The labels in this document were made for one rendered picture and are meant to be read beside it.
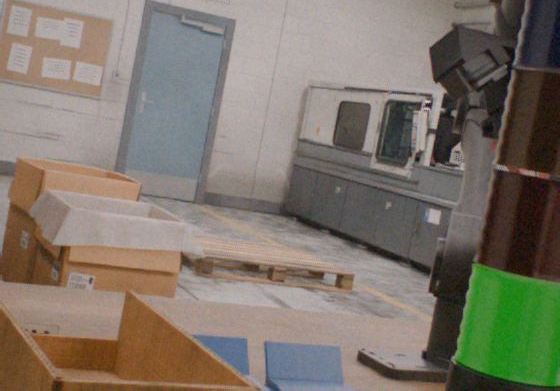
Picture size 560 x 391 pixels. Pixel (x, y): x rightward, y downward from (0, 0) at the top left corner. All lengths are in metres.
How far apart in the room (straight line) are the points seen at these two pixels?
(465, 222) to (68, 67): 10.51
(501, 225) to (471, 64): 0.56
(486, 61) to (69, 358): 0.44
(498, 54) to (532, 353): 0.60
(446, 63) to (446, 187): 8.25
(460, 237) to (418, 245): 8.41
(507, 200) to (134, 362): 0.47
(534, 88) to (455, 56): 0.56
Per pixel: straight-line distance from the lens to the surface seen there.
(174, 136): 11.76
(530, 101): 0.35
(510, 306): 0.35
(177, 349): 0.70
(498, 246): 0.35
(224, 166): 12.01
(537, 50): 0.35
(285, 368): 0.81
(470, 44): 0.91
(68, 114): 11.48
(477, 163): 1.12
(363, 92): 10.93
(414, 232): 9.51
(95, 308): 1.05
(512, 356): 0.35
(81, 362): 0.81
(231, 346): 0.80
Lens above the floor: 1.12
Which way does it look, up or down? 3 degrees down
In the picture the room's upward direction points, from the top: 11 degrees clockwise
